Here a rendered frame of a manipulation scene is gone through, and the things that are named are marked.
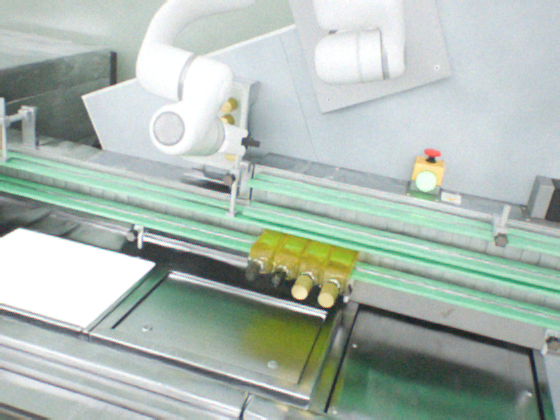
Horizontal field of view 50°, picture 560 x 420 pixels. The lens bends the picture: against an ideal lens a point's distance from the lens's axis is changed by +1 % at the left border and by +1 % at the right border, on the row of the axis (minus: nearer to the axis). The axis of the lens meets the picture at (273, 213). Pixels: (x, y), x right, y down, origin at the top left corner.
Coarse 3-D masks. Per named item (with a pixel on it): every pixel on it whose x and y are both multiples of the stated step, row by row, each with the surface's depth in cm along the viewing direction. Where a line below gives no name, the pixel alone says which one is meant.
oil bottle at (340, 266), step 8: (336, 248) 138; (344, 248) 138; (336, 256) 134; (344, 256) 134; (352, 256) 135; (328, 264) 130; (336, 264) 130; (344, 264) 131; (352, 264) 132; (328, 272) 128; (336, 272) 127; (344, 272) 128; (352, 272) 137; (336, 280) 127; (344, 280) 127; (344, 288) 128
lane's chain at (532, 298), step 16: (16, 176) 169; (32, 176) 167; (80, 192) 164; (96, 192) 163; (112, 192) 161; (144, 208) 160; (160, 208) 158; (176, 208) 157; (208, 224) 156; (224, 224) 155; (240, 224) 153; (368, 256) 146; (416, 272) 144; (432, 272) 143; (448, 272) 141; (480, 288) 141; (496, 288) 139; (512, 288) 138; (544, 304) 137
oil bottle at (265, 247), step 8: (264, 232) 141; (272, 232) 141; (280, 232) 141; (256, 240) 136; (264, 240) 137; (272, 240) 137; (280, 240) 138; (256, 248) 132; (264, 248) 133; (272, 248) 133; (248, 256) 132; (256, 256) 131; (264, 256) 131; (272, 256) 132; (248, 264) 132; (264, 264) 131; (272, 264) 133; (264, 272) 132
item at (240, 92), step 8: (240, 88) 145; (232, 96) 153; (240, 96) 153; (240, 104) 154; (232, 112) 155; (240, 112) 154; (240, 120) 155; (192, 160) 155; (200, 160) 155; (208, 160) 154; (216, 160) 155; (224, 160) 155; (240, 160) 151
